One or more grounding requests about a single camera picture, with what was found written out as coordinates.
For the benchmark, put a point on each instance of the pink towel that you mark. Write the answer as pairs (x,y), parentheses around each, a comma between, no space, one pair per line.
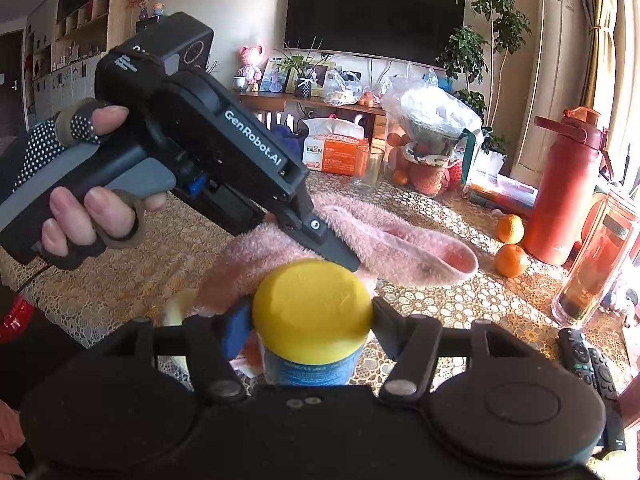
(400,245)

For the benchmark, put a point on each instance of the empty drinking glass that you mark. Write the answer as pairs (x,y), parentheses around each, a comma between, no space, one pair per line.
(368,170)

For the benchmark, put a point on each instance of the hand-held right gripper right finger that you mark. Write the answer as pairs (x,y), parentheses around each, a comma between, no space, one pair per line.
(392,332)

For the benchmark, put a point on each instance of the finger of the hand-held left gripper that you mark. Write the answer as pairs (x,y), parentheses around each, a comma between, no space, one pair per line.
(325,240)

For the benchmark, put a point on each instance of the yellow bottle with blue label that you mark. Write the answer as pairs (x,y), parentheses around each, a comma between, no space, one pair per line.
(310,305)

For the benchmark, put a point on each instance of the clear plastic bag with snacks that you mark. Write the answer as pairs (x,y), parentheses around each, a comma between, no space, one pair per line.
(342,90)

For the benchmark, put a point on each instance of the pink doll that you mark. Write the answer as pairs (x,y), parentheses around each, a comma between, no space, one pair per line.
(250,67)

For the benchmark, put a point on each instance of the wooden wall shelving unit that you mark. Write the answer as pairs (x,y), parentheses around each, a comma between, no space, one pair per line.
(75,20)

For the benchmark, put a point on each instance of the orange fruit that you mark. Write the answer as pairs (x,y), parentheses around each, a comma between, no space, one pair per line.
(511,261)
(510,229)

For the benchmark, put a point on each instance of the small potted plant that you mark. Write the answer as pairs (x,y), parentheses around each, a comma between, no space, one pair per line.
(302,85)

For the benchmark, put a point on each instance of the picture card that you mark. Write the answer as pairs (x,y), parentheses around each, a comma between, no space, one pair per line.
(272,77)

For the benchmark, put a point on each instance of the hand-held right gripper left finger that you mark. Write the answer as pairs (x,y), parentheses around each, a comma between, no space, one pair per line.
(237,332)

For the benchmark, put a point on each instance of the orange and white tissue box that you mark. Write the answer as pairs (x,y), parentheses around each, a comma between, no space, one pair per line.
(332,157)

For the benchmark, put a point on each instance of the tall green houseplant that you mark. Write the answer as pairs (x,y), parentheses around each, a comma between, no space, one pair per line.
(465,55)

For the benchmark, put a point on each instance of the beige round sponge brush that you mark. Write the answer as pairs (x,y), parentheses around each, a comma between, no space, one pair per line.
(175,307)

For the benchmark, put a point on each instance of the black television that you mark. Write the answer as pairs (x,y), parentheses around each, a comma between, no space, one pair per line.
(375,10)

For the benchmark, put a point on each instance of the red water bottle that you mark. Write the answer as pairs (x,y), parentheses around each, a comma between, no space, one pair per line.
(555,200)

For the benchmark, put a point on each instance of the wooden tv cabinet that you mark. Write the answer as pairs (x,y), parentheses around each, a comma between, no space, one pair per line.
(300,102)

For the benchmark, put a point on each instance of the plastic bag with fruit bowl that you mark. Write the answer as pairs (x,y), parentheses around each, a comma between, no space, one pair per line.
(430,120)

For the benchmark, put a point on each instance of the person's left hand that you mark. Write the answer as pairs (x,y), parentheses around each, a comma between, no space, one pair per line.
(75,122)

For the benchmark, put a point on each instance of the black remote control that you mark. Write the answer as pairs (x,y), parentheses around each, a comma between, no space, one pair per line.
(605,375)
(575,355)

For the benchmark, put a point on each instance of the heap of small oranges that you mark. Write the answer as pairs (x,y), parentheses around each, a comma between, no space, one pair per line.
(369,100)

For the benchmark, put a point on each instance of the yellow curtain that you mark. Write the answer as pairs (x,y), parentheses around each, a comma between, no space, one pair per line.
(607,35)

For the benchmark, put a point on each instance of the white standing air conditioner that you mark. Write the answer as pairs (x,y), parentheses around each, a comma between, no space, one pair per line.
(550,60)

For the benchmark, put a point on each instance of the photo frame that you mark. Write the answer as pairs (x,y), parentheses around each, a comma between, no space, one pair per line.
(322,77)

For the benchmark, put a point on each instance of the clear glass tea tumbler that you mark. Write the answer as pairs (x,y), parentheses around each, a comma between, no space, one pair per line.
(595,260)

